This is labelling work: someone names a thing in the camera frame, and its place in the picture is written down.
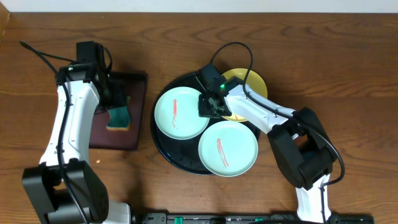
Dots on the yellow plate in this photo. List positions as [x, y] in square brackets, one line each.
[254, 80]

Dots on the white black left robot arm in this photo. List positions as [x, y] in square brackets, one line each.
[63, 188]

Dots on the dark red rectangular tray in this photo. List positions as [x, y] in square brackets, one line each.
[135, 86]

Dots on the green yellow sponge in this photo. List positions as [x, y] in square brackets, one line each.
[119, 118]

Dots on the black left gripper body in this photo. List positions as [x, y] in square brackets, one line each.
[116, 98]

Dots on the mint plate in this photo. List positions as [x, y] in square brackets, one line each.
[176, 113]
[228, 148]

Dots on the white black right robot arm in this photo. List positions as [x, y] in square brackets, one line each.
[301, 147]

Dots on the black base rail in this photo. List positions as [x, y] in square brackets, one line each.
[163, 218]

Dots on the round black tray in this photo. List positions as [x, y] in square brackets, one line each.
[183, 154]

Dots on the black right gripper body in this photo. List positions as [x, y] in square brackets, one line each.
[206, 109]

